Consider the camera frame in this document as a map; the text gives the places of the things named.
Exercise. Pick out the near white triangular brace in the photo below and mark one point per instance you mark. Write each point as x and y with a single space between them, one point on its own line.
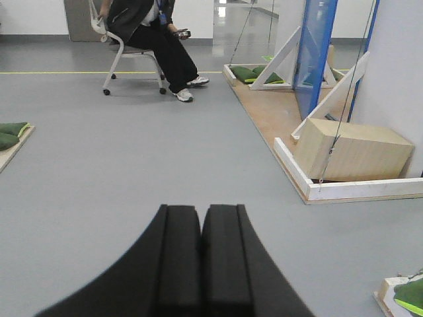
337 94

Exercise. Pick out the black handheld controller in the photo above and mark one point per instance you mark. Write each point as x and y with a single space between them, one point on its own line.
182 33

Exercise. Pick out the light wooden box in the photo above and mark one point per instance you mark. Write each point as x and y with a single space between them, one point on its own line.
347 152

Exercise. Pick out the far white triangular brace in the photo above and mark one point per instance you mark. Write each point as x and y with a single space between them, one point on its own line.
284 63

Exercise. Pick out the wooden platform base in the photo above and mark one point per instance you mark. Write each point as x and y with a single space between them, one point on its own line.
275 114

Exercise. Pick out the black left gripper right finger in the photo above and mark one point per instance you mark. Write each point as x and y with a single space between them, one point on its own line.
239 277

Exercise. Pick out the green sandbag bottom right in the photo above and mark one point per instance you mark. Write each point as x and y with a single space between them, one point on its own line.
409 296

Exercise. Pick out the green sandbags at left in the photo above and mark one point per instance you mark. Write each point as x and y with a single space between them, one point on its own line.
11 133

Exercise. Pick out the blue door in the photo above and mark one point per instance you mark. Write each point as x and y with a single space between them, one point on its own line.
316 30

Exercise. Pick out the wooden platform at left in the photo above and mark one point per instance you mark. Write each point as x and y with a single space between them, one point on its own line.
7 155

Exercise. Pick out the white rolling chair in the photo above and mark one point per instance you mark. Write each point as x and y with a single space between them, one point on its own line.
121 50

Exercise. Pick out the wooden platform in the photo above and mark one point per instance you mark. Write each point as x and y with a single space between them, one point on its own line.
384 296
7 155

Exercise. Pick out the white triangular brace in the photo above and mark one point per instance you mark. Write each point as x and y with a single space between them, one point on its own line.
337 94
284 63

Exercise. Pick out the green sandbag left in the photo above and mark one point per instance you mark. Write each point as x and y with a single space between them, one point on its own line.
245 75

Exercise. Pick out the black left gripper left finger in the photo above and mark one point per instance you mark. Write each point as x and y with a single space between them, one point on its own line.
159 275

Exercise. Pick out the green sandbag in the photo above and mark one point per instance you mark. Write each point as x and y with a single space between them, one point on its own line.
245 75
272 79
409 296

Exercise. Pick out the seated person in black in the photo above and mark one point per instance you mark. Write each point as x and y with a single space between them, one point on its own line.
148 25

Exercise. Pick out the wooden platform bottom right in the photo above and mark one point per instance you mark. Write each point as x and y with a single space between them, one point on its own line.
384 296

